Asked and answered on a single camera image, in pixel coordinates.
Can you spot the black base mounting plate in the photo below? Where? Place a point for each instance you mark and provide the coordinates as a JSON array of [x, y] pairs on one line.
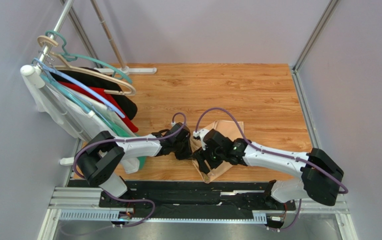
[[196, 200]]

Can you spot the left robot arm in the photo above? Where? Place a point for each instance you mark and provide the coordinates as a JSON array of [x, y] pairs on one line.
[[97, 161]]

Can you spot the white clothes rack base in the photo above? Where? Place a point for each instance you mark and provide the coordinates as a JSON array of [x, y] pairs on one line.
[[129, 71]]

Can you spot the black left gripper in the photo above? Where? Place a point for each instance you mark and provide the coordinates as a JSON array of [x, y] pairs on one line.
[[188, 152]]

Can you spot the red garment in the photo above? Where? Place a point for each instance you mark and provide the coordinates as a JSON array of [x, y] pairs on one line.
[[121, 102]]

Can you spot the metal clothes rack pole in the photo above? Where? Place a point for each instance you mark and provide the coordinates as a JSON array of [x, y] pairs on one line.
[[31, 72]]

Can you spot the teal plastic hanger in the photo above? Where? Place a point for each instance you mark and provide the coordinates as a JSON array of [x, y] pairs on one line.
[[71, 57]]

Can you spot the thin metal rod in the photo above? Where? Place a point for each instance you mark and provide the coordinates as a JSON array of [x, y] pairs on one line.
[[109, 36]]

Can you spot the white garment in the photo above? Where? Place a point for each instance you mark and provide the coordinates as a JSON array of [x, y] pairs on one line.
[[79, 115]]

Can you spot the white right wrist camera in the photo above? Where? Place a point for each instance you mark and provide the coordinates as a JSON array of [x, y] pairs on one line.
[[199, 135]]

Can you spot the black garment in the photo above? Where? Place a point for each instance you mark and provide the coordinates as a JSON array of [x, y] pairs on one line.
[[89, 81]]

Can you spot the beige wooden hanger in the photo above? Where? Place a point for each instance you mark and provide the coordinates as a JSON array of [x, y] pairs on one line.
[[88, 71]]

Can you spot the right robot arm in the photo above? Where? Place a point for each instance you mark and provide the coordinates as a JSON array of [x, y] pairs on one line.
[[315, 173]]

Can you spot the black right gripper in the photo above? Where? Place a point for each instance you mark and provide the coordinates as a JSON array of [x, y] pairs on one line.
[[203, 156]]

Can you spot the green garment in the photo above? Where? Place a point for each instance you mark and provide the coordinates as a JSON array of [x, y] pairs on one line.
[[132, 165]]

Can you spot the beige cloth napkin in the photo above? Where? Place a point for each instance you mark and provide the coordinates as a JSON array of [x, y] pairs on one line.
[[229, 129]]

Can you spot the aluminium frame rail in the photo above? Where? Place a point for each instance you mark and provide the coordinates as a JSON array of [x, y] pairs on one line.
[[74, 213]]

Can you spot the blue plastic hanger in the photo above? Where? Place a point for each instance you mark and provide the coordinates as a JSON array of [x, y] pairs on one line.
[[82, 86]]

